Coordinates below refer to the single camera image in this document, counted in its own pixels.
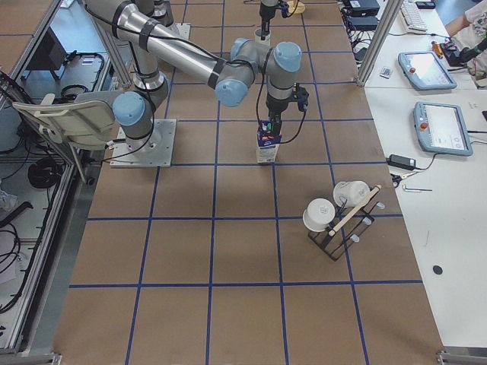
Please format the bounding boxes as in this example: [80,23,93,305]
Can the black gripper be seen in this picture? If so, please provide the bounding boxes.
[266,99,285,136]

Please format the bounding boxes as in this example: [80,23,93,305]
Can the blue white milk carton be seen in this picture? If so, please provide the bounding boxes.
[256,121,282,163]

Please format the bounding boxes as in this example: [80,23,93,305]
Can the white mug grey inside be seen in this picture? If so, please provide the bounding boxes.
[254,28,270,43]

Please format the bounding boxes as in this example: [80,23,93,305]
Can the white cup on rack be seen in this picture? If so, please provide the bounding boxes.
[303,198,336,233]
[333,181,370,208]

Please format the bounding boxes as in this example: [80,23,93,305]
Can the wooden mug tree stand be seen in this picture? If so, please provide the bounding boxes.
[286,0,306,17]

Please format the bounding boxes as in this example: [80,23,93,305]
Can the black power adapter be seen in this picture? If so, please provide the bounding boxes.
[386,154,416,171]

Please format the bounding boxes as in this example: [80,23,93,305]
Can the metal allen key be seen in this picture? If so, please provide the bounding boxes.
[402,184,432,193]

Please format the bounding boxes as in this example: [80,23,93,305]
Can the far teach pendant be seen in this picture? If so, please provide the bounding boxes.
[397,51,457,90]

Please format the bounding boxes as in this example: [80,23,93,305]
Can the teach pendant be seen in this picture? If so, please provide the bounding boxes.
[412,102,473,157]
[397,51,457,90]

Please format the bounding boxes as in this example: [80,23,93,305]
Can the near teach pendant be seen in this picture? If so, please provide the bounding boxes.
[412,102,473,157]

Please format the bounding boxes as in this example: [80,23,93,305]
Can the white keyboard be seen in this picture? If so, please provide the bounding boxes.
[399,1,428,34]

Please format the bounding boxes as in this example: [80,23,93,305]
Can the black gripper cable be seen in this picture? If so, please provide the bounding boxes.
[256,71,310,144]

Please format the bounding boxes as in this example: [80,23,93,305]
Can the wooden rack handle rod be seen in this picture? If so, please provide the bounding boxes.
[328,185,382,237]

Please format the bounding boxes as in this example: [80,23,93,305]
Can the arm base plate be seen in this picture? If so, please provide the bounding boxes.
[109,119,177,168]

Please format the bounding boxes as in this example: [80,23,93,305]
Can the black wire cup rack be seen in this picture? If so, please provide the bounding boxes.
[307,202,375,262]

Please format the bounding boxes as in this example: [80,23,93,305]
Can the aluminium profile post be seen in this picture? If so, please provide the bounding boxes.
[356,0,403,87]

